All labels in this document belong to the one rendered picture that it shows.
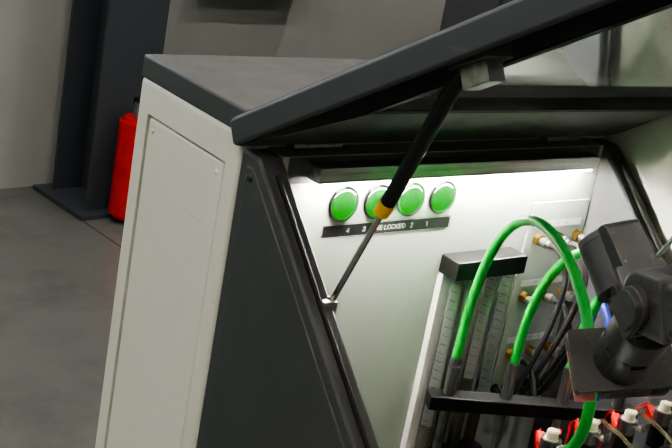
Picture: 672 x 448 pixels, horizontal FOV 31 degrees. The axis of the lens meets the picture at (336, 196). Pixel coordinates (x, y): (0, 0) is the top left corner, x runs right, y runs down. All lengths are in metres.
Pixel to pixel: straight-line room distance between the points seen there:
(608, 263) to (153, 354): 0.83
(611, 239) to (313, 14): 5.34
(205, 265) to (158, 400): 0.25
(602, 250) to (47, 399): 2.91
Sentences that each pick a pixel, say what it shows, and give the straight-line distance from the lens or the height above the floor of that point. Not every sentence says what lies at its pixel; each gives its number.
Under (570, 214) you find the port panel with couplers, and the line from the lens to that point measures 1.96.
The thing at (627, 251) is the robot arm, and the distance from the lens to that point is 1.15.
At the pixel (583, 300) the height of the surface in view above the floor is 1.39.
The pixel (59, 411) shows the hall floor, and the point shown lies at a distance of 3.85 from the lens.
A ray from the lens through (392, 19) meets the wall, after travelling 6.84.
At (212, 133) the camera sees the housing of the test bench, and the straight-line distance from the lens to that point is 1.61.
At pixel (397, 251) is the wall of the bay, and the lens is 1.73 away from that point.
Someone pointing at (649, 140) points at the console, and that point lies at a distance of 1.96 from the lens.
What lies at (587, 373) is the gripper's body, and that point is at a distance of 1.23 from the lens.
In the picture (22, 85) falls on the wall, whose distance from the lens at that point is 5.54.
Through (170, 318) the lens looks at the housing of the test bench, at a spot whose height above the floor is 1.16.
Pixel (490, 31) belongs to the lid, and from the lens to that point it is 1.18.
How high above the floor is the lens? 1.88
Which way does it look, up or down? 18 degrees down
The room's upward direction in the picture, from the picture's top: 11 degrees clockwise
